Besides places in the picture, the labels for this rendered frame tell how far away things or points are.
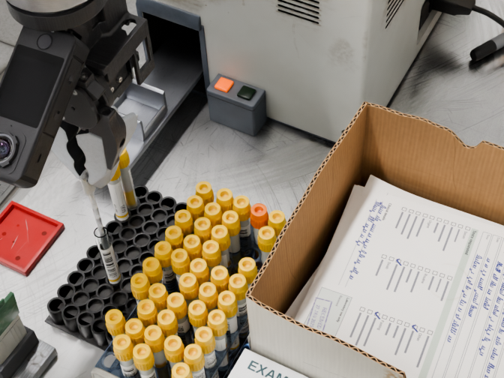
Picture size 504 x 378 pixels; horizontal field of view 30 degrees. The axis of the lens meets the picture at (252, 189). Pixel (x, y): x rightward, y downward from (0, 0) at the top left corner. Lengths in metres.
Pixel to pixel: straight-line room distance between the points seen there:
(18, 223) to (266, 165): 0.27
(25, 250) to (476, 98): 0.53
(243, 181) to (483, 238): 0.27
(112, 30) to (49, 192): 0.35
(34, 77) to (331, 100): 0.41
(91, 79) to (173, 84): 0.37
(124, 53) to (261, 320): 0.24
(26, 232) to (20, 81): 0.35
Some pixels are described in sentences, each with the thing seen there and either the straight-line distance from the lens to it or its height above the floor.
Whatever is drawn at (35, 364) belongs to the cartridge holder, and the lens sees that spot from 0.92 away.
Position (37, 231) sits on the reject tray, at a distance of 1.01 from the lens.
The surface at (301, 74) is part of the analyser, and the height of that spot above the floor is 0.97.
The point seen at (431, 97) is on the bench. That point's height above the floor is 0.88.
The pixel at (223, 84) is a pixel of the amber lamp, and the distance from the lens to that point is 1.04.
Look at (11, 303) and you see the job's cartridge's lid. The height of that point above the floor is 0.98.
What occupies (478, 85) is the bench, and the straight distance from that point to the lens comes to 1.13.
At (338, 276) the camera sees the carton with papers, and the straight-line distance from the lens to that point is 0.88.
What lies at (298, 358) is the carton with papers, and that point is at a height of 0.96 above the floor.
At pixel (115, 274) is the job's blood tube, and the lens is 0.92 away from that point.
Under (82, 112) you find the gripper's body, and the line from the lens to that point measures 0.72.
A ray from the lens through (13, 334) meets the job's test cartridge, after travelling 0.89.
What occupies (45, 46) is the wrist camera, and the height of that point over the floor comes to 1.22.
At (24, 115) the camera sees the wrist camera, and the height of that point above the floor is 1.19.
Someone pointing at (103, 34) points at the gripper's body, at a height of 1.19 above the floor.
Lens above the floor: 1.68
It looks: 53 degrees down
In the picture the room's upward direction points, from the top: 4 degrees counter-clockwise
